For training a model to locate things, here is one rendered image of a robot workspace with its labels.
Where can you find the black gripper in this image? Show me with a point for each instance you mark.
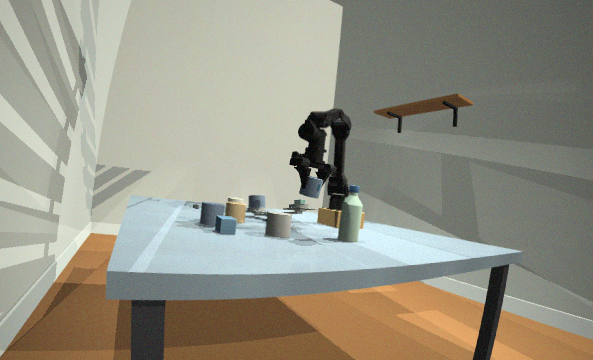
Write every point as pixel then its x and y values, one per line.
pixel 315 160

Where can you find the tan cylinder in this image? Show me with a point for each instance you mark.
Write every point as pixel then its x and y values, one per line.
pixel 236 210

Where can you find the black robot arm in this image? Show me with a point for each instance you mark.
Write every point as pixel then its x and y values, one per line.
pixel 311 132

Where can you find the blue cube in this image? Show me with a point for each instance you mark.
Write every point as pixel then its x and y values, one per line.
pixel 225 225

